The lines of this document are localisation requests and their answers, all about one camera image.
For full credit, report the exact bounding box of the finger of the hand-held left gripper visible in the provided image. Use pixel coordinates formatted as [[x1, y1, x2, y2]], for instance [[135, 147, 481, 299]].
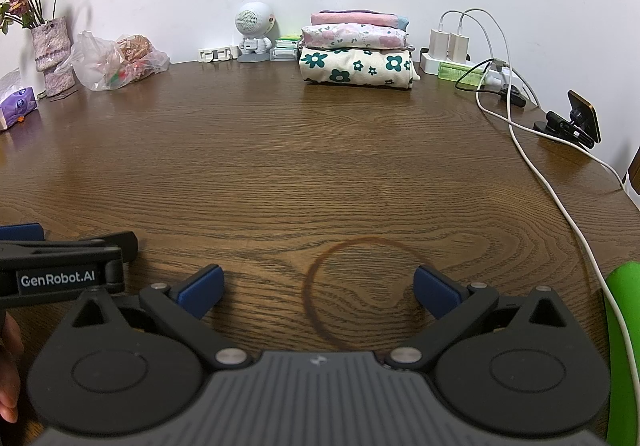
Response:
[[0, 231, 140, 266], [0, 223, 45, 242]]

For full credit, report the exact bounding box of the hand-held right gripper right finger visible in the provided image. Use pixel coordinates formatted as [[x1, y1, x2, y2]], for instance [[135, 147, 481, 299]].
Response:
[[384, 265, 572, 372]]

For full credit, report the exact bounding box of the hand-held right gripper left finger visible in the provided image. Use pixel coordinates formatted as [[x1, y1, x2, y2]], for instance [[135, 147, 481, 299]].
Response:
[[70, 263, 253, 372]]

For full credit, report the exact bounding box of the person's left hand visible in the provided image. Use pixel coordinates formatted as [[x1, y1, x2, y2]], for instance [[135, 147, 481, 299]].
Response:
[[0, 310, 25, 425]]

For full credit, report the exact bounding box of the purple tissue pack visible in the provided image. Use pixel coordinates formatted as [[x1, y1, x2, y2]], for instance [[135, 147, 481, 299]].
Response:
[[0, 68, 40, 132]]

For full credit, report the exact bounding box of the pink speckled vase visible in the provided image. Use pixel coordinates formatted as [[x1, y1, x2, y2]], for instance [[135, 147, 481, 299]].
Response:
[[31, 17, 76, 98]]

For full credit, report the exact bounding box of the clear plastic bag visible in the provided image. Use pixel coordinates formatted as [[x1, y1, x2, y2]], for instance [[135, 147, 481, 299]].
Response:
[[54, 30, 171, 92]]

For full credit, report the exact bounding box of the bright green plastic object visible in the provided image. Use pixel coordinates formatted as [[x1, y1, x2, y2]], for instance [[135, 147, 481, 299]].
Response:
[[602, 261, 640, 446]]

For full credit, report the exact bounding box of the brown bread loaf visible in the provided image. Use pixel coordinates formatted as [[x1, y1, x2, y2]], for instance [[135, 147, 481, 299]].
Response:
[[115, 34, 154, 63]]

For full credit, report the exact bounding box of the black clamp phone holder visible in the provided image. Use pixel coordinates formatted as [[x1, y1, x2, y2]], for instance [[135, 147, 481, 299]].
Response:
[[532, 108, 597, 150]]

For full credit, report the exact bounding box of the white plastic holder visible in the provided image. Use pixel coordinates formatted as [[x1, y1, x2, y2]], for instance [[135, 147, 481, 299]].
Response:
[[198, 45, 241, 64]]

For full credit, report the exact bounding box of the clear green case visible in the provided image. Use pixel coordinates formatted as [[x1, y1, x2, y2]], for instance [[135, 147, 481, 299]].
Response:
[[437, 64, 489, 88]]

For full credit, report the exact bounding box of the white power strip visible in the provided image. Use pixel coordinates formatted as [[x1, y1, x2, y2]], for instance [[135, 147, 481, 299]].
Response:
[[419, 51, 527, 90]]

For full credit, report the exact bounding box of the black phone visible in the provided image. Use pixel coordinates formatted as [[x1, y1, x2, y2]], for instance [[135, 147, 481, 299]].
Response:
[[567, 90, 602, 143]]

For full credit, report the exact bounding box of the folded cream green-flower cloth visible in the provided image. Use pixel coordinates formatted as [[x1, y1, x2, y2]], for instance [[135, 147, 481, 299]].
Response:
[[298, 46, 421, 88]]

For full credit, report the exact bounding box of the white charger plug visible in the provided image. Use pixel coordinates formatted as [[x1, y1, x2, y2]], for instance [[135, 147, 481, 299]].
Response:
[[447, 32, 471, 64], [428, 28, 451, 62]]

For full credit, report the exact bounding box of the white astronaut speaker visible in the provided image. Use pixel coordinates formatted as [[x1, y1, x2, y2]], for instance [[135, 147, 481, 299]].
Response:
[[234, 1, 277, 64]]

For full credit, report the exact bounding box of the folded pink floral cloth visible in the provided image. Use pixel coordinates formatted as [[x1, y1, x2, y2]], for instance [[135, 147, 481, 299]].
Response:
[[300, 23, 415, 52]]

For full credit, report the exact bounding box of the folded pink towel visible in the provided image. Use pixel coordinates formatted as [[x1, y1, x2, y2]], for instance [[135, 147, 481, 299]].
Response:
[[310, 9, 411, 31]]

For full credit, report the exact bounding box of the long white cable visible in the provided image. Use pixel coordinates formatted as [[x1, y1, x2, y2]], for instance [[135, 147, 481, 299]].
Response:
[[457, 8, 640, 358]]

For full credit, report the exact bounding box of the black cable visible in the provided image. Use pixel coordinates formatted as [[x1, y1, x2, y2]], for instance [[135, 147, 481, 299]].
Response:
[[454, 57, 527, 108]]

